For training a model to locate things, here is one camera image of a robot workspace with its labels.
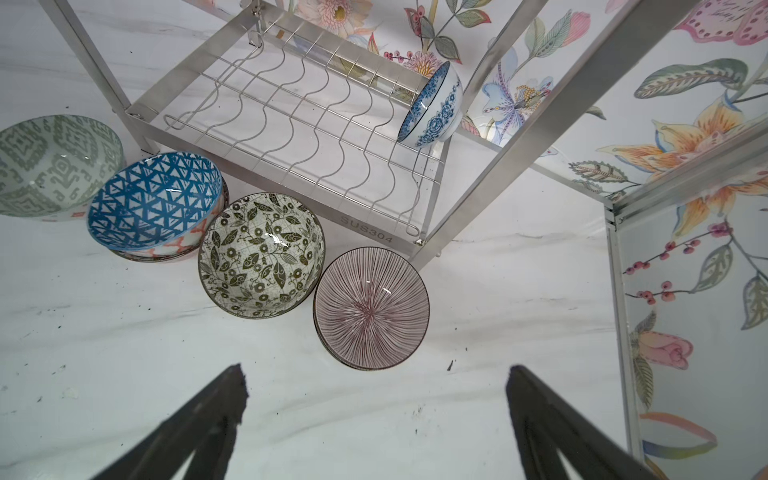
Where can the grey green pattern bowl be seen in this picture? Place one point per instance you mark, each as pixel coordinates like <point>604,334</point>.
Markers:
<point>53,166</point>

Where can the green leaf pattern bowl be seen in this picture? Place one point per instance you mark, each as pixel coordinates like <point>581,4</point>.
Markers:
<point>262,256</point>

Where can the steel two-tier dish rack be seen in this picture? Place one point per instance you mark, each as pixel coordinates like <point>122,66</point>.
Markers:
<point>283,105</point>

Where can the right aluminium frame post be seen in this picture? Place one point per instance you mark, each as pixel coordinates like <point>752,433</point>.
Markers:
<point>747,150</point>

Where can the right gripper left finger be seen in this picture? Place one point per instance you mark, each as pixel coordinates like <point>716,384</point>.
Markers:
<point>199,437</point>

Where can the purple striped bowl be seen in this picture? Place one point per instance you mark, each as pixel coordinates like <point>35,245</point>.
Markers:
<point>371,309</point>

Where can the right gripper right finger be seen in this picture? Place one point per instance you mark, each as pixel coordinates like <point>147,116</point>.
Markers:
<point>548,430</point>

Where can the blue triangle pattern bowl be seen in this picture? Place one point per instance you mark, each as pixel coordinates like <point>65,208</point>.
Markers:
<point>158,208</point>

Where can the blue white floral bowl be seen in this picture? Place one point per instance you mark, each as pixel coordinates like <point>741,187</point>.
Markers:
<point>436,112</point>

